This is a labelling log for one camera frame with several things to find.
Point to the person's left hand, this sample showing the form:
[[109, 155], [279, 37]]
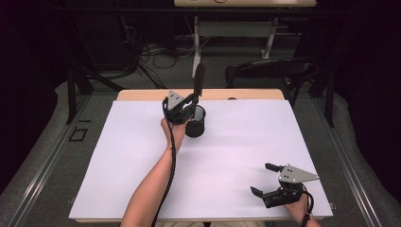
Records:
[[175, 134]]

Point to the white-framed background desk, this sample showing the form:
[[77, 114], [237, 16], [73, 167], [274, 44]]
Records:
[[233, 29]]

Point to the black metal stand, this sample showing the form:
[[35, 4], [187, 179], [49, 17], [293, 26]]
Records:
[[71, 94]]

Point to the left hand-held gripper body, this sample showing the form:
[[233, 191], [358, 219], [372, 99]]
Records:
[[176, 107]]

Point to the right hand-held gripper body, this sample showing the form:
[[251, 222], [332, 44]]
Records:
[[291, 186]]

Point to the white table cover sheet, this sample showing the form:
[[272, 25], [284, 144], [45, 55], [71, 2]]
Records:
[[236, 157]]

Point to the wooden table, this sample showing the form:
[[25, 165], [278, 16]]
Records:
[[142, 94]]

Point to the black mesh pen cup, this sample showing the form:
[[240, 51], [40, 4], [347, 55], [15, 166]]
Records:
[[196, 126]]

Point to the metal floor rail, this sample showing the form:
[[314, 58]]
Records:
[[47, 164], [346, 170]]

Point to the person's right hand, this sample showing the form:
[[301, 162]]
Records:
[[298, 209]]

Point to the black chair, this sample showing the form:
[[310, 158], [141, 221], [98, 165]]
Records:
[[271, 67]]

